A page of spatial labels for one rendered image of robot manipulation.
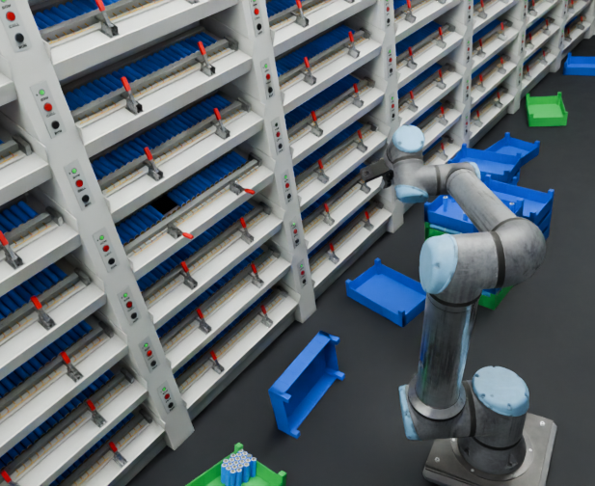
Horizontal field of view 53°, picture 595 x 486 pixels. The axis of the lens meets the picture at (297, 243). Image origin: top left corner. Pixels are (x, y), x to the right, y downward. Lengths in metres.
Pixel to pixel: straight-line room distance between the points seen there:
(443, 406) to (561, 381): 0.69
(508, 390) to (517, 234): 0.58
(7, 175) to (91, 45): 0.35
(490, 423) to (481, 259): 0.63
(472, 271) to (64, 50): 1.01
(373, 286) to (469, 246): 1.35
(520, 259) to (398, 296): 1.29
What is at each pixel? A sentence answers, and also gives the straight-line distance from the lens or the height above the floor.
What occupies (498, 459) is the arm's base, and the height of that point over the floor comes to 0.13.
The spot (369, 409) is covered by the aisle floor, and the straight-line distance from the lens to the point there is 2.09.
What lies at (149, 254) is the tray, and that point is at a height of 0.71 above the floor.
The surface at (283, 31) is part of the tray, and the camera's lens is 2.00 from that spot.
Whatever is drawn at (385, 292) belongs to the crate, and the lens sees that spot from 2.50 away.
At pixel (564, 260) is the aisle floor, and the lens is 2.71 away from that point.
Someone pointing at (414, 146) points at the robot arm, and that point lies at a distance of 1.76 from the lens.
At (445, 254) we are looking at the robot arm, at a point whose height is 0.92.
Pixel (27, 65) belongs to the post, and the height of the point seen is 1.30.
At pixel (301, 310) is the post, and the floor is 0.06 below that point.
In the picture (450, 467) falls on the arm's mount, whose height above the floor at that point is 0.08.
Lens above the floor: 1.64
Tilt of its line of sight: 35 degrees down
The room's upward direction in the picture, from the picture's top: 10 degrees counter-clockwise
